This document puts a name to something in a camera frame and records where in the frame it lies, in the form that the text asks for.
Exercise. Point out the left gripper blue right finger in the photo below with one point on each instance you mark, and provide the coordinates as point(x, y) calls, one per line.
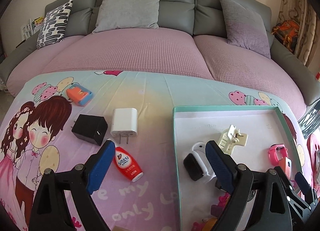
point(222, 164)

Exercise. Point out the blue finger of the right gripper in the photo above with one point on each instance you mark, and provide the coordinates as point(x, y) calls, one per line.
point(302, 183)
point(283, 177)

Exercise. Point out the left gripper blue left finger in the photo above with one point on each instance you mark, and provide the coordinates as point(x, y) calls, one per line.
point(97, 166)

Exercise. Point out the large orange blue toy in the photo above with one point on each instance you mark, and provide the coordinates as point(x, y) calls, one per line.
point(286, 164)

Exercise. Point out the red glue bottle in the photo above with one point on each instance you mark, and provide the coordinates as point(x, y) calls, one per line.
point(127, 165)

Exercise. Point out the pink smartwatch black screen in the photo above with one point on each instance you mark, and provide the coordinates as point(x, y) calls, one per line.
point(277, 152)

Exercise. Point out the white smartwatch black screen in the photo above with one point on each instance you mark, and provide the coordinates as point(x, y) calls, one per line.
point(197, 164)

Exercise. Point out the pink brown puppy toy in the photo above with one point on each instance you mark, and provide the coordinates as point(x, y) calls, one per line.
point(216, 211)

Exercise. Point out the black power adapter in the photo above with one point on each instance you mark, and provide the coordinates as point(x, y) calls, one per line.
point(90, 128)

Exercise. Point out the cream plastic hair clip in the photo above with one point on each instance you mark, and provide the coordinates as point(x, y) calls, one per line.
point(230, 138)

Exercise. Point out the white power adapter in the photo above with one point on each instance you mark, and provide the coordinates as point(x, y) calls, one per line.
point(124, 124)

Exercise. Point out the teal shallow box tray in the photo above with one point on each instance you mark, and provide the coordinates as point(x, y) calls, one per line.
point(259, 201)

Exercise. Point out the small orange blue toy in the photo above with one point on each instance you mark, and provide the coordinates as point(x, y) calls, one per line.
point(79, 95)

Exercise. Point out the pink sofa cover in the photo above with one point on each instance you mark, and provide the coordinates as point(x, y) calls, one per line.
point(160, 51)

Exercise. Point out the black white patterned pillow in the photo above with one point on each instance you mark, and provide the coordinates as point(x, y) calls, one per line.
point(54, 25)

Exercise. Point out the grey lilac pillow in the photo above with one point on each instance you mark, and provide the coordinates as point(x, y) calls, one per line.
point(245, 28)

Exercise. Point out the orange bag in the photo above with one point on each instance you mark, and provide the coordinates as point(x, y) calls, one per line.
point(287, 33)

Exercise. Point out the magazines behind sofa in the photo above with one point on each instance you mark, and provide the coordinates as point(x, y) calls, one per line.
point(31, 27)

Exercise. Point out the light grey square pillow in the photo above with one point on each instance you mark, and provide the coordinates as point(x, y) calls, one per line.
point(124, 14)

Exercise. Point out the grey sofa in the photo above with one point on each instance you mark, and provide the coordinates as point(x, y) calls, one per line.
point(200, 17)

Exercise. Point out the beige patterned curtain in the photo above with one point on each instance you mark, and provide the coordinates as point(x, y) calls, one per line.
point(308, 38)

